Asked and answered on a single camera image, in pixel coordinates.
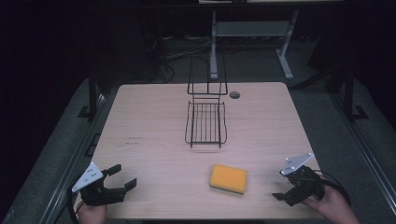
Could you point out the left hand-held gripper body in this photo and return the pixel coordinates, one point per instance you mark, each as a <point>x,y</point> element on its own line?
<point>93,194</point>

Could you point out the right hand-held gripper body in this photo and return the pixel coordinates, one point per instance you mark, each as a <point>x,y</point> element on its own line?
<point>305,185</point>

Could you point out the yellow sponge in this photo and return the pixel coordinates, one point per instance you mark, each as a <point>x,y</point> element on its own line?
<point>228,179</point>

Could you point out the person's left hand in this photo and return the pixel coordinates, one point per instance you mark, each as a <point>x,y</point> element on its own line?
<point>92,214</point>

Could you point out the person's right hand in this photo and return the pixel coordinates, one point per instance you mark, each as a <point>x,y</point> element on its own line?
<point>334,208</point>

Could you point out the grey metal stand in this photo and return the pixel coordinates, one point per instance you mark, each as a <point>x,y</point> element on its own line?
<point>249,28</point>

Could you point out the aluminium rail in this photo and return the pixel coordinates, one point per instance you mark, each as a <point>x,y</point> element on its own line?
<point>73,161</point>
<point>364,152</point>

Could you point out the black metal post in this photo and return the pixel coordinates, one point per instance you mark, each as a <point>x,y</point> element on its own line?
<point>92,93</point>
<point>349,93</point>

